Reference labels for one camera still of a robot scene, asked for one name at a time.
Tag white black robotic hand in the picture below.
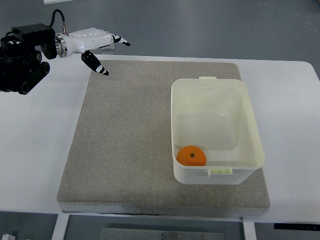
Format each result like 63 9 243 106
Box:
63 27 131 76

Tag orange fruit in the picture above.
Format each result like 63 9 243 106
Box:
176 145 207 167

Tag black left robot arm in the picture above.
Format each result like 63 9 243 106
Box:
0 9 68 95

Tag cream plastic box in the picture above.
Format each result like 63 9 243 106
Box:
170 76 265 185

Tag small clear plastic piece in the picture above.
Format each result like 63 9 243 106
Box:
101 43 115 55

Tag grey foam mat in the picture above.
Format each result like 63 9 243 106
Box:
57 60 270 217

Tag white table leg left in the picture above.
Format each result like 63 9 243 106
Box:
51 213 70 240

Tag white table leg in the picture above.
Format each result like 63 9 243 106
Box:
242 221 257 240
51 213 70 240

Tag small white block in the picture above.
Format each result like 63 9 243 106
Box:
1 234 16 240

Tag white table leg right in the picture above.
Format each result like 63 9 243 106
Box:
242 221 257 240

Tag black control panel strip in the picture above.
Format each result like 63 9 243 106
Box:
273 223 320 231

